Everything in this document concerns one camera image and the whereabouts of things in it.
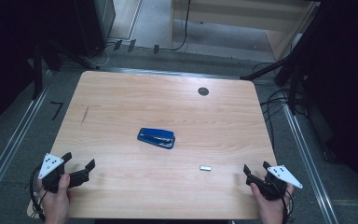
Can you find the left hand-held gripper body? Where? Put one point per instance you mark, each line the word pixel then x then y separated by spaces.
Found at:
pixel 51 165

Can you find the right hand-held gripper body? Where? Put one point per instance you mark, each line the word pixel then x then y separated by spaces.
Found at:
pixel 276 182

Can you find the silver staple strip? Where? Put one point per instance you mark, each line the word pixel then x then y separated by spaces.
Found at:
pixel 205 168

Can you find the blue stapler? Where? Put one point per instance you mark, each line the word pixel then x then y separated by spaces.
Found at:
pixel 157 138

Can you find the person's right hand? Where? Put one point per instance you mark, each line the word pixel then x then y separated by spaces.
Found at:
pixel 272 211

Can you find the person's left hand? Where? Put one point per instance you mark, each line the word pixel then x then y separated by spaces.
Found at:
pixel 56 207

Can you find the black floor tape mark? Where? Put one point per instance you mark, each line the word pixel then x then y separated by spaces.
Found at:
pixel 57 109

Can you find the black metal stand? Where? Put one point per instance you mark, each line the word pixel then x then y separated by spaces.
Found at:
pixel 292 77
pixel 38 71

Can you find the dark round table grommet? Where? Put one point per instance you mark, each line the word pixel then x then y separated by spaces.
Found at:
pixel 203 91

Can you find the dark cabinet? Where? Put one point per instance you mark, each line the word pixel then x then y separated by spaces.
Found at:
pixel 98 25

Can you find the light wooden furniture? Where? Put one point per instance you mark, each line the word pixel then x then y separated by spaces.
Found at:
pixel 230 12

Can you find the metal floor rail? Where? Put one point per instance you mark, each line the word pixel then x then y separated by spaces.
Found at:
pixel 12 146
pixel 174 73
pixel 307 165

